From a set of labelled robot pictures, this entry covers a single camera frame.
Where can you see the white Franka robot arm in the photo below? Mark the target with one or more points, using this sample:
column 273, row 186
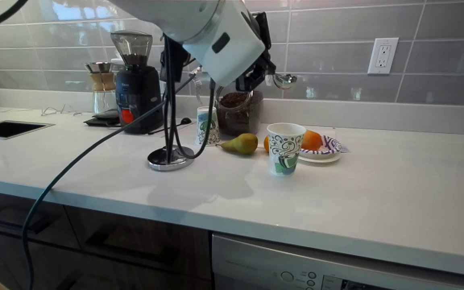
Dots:
column 210, row 33

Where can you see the silver metal spoon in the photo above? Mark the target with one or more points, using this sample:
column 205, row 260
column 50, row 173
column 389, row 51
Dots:
column 287, row 81

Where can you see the white dishwasher front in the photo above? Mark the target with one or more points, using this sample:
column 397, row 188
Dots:
column 253, row 268

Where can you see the dark rectangular countertop recess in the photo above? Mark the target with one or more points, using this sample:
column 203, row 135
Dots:
column 7, row 130

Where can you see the dark wood cabinet drawers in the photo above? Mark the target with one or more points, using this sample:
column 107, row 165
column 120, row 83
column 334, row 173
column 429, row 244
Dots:
column 136, row 252

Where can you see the striped paper plate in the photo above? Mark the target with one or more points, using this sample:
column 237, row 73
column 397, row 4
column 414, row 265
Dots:
column 323, row 155

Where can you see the glass pour-over carafe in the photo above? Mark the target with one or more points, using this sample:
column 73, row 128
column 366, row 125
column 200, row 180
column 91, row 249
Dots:
column 104, row 99

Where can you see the upside-down patterned paper cup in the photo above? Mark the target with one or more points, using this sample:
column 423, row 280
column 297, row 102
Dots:
column 208, row 130

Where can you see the black flat scale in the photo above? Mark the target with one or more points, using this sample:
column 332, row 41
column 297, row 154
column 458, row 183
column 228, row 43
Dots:
column 100, row 122

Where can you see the black coffee grinder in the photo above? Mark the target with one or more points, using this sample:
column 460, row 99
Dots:
column 137, row 102

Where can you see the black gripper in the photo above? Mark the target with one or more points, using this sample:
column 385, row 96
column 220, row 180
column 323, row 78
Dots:
column 263, row 38

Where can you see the glass jar of coffee beans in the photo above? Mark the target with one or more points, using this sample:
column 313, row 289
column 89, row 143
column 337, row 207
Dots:
column 237, row 115

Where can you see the orange fruit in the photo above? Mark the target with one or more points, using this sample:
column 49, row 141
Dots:
column 266, row 146
column 313, row 141

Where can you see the white wall outlet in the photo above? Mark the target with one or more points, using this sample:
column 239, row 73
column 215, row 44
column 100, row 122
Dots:
column 382, row 56

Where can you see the green pear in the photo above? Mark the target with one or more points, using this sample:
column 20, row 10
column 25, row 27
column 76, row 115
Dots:
column 240, row 146

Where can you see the silver round jar lid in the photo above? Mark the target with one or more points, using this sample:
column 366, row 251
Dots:
column 170, row 160

